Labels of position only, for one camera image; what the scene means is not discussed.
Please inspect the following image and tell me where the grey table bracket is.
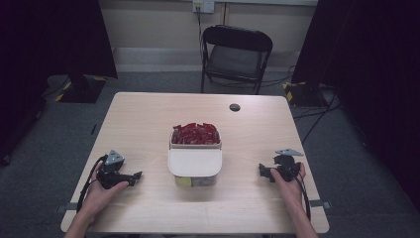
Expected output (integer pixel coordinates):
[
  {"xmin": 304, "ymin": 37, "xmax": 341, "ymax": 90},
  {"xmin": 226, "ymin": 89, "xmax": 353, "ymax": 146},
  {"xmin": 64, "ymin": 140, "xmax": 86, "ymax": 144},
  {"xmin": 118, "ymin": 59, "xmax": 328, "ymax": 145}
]
[
  {"xmin": 54, "ymin": 201, "xmax": 79, "ymax": 213},
  {"xmin": 309, "ymin": 199, "xmax": 333, "ymax": 210}
]

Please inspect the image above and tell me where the pile of red packets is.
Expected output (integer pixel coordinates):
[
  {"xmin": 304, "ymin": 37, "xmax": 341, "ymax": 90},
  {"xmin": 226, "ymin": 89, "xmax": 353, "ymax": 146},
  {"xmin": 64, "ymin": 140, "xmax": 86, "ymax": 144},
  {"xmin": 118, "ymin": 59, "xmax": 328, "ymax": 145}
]
[{"xmin": 170, "ymin": 122, "xmax": 222, "ymax": 146}]

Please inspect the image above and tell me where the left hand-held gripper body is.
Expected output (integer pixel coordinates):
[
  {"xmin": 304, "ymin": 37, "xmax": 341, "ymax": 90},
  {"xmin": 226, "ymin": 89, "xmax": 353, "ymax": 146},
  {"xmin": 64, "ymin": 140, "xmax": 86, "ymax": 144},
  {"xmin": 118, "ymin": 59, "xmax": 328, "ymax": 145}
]
[{"xmin": 96, "ymin": 149, "xmax": 136, "ymax": 190}]

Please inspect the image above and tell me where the white wall outlet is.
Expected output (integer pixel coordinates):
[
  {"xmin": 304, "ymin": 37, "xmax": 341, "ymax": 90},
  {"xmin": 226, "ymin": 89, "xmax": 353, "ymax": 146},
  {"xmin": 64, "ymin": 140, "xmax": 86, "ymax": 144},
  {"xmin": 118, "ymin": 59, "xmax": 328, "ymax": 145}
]
[{"xmin": 192, "ymin": 0, "xmax": 216, "ymax": 15}]

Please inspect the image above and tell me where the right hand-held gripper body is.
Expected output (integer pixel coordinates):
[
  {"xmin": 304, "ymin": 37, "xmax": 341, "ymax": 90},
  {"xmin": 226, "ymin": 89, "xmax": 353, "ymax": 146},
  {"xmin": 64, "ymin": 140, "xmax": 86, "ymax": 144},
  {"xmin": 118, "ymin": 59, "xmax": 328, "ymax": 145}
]
[{"xmin": 272, "ymin": 148, "xmax": 305, "ymax": 183}]

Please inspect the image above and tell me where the black folding chair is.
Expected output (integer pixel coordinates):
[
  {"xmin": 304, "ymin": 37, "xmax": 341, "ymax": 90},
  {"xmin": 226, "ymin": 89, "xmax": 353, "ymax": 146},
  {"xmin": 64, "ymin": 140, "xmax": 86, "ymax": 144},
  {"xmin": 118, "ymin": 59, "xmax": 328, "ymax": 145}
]
[{"xmin": 199, "ymin": 24, "xmax": 274, "ymax": 96}]

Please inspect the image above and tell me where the black stand base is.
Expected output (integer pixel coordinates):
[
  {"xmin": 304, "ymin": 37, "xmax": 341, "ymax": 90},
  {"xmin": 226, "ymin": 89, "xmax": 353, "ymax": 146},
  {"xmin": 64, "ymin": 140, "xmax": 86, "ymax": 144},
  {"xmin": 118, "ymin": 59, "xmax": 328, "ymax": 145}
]
[
  {"xmin": 54, "ymin": 74, "xmax": 109, "ymax": 104},
  {"xmin": 282, "ymin": 80, "xmax": 328, "ymax": 108}
]

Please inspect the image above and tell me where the right hand-held gripper black cable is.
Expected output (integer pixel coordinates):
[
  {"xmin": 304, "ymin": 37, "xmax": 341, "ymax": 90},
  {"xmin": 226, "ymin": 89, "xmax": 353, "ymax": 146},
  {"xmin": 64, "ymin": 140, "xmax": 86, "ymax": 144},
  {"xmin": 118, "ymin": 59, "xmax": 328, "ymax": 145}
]
[{"xmin": 290, "ymin": 170, "xmax": 312, "ymax": 222}]

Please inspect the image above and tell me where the thin black floor cable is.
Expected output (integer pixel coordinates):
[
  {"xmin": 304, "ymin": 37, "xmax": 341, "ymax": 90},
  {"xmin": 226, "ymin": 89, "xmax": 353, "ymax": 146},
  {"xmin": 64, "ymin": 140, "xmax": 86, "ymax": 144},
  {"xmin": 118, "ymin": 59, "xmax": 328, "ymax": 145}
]
[{"xmin": 211, "ymin": 64, "xmax": 297, "ymax": 89}]

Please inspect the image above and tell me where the hand-held gripper black cable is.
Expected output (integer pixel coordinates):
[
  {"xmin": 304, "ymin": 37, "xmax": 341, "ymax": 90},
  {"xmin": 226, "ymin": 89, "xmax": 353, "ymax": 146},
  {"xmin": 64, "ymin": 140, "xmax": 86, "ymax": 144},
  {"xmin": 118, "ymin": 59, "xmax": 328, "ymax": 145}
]
[
  {"xmin": 290, "ymin": 170, "xmax": 312, "ymax": 222},
  {"xmin": 75, "ymin": 154, "xmax": 109, "ymax": 214}
]

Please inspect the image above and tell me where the left hand-held gripper black cable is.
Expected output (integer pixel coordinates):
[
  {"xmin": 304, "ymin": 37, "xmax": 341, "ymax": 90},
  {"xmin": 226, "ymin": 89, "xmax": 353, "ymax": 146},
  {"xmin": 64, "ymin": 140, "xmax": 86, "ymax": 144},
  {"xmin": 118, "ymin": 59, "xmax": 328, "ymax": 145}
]
[{"xmin": 75, "ymin": 154, "xmax": 109, "ymax": 214}]

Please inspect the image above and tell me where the clear plastic container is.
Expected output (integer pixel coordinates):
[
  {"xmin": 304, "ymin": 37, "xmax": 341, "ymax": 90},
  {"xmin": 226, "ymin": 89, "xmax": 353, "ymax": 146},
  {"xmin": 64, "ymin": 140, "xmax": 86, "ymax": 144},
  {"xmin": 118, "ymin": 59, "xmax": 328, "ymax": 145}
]
[{"xmin": 166, "ymin": 128, "xmax": 224, "ymax": 188}]

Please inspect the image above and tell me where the person's left hand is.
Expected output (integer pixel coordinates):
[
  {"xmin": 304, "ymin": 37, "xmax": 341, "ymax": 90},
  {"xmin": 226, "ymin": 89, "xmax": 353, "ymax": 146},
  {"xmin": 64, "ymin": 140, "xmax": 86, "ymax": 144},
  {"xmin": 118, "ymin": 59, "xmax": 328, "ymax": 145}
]
[{"xmin": 78, "ymin": 161, "xmax": 130, "ymax": 221}]

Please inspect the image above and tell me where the white container lid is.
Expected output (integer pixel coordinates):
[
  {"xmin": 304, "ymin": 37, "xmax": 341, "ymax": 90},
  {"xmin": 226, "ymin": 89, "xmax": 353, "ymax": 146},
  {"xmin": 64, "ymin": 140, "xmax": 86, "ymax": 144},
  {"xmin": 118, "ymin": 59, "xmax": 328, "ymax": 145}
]
[{"xmin": 166, "ymin": 147, "xmax": 224, "ymax": 179}]

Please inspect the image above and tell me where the dark curtain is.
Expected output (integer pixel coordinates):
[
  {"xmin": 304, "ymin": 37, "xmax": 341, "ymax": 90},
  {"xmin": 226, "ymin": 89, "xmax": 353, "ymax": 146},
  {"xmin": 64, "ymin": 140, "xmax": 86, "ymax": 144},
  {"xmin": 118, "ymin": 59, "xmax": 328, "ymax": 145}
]
[
  {"xmin": 291, "ymin": 0, "xmax": 420, "ymax": 211},
  {"xmin": 0, "ymin": 0, "xmax": 119, "ymax": 167}
]

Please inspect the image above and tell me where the black power cable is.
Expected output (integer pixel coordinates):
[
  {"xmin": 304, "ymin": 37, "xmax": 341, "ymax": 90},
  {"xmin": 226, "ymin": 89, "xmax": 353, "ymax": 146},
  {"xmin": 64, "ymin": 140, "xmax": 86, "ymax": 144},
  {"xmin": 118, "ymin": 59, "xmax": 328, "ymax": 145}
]
[{"xmin": 196, "ymin": 5, "xmax": 205, "ymax": 62}]

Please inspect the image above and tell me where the person's right hand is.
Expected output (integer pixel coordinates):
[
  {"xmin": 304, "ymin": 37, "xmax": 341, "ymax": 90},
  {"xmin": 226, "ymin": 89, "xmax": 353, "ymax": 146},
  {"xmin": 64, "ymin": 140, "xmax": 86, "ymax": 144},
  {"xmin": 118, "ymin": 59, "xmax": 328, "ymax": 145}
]
[{"xmin": 269, "ymin": 162, "xmax": 307, "ymax": 207}]

